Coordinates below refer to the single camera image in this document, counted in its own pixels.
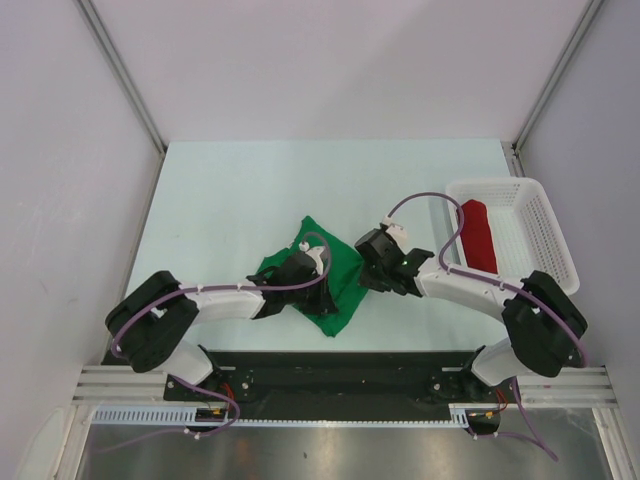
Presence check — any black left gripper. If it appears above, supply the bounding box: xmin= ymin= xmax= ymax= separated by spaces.
xmin=285 ymin=270 xmax=336 ymax=314

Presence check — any green t shirt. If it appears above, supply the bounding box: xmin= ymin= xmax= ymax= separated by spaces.
xmin=258 ymin=216 xmax=367 ymax=337

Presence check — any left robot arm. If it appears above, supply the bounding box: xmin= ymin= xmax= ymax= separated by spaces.
xmin=105 ymin=247 xmax=337 ymax=400

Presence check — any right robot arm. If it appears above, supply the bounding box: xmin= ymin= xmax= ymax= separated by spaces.
xmin=355 ymin=225 xmax=588 ymax=401

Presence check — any rolled red t shirt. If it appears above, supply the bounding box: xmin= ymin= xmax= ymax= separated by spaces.
xmin=460 ymin=200 xmax=498 ymax=274

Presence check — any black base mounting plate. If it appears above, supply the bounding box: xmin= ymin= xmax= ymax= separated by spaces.
xmin=164 ymin=351 xmax=514 ymax=415

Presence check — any white perforated plastic basket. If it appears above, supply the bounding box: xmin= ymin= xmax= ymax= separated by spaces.
xmin=445 ymin=177 xmax=580 ymax=296

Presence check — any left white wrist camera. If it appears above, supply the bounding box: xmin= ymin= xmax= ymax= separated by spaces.
xmin=298 ymin=241 xmax=332 ymax=277

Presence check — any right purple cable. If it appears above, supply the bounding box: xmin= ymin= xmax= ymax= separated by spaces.
xmin=387 ymin=191 xmax=589 ymax=369

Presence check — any right aluminium corner post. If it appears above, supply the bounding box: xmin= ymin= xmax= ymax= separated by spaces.
xmin=512 ymin=0 xmax=607 ymax=155

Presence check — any aluminium corner post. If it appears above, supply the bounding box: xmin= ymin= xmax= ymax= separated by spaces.
xmin=512 ymin=0 xmax=607 ymax=155
xmin=74 ymin=0 xmax=168 ymax=154

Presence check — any aluminium rail frame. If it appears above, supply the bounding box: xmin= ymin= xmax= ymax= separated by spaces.
xmin=72 ymin=366 xmax=639 ymax=479

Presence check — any white slotted cable duct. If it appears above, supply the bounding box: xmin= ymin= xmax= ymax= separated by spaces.
xmin=92 ymin=405 xmax=498 ymax=429

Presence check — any left aluminium corner post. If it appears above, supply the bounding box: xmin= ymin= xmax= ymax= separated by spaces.
xmin=74 ymin=0 xmax=168 ymax=154

